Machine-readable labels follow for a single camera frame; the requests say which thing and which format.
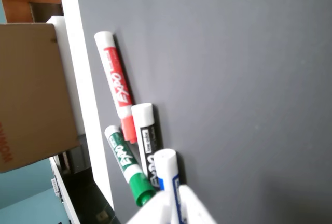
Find brown cardboard box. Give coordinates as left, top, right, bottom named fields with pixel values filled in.
left=0, top=23, right=81, bottom=174

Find red Expo marker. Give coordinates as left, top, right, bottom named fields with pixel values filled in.
left=93, top=30, right=137, bottom=144

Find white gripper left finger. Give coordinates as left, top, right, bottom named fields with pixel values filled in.
left=126, top=190, right=173, bottom=224

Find brown wooden shelf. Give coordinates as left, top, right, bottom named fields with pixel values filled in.
left=1, top=0, right=64, bottom=24

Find green Expo marker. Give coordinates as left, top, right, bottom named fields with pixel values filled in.
left=104, top=124, right=157, bottom=207

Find black Expo marker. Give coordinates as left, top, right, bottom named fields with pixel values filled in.
left=131, top=103, right=163, bottom=187

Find white frame with label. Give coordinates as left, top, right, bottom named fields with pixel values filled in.
left=49, top=156, right=81, bottom=224

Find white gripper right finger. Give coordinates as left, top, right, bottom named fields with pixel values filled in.
left=178, top=184, right=217, bottom=224

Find blue Expo marker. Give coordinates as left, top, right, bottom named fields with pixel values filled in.
left=153, top=148, right=188, bottom=224

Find grey rubber mat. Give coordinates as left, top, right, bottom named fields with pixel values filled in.
left=77, top=0, right=332, bottom=224

